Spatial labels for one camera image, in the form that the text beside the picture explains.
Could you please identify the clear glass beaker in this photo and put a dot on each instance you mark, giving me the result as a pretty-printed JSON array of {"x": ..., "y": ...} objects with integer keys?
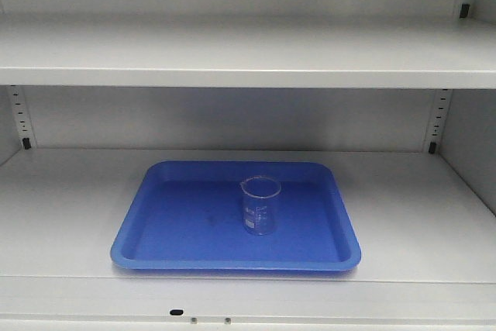
[{"x": 259, "y": 202}]

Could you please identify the grey cabinet upper shelf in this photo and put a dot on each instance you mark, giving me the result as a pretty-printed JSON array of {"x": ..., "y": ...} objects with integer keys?
[{"x": 247, "y": 52}]

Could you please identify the blue plastic tray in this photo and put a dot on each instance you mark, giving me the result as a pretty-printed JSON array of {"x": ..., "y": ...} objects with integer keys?
[{"x": 187, "y": 216}]

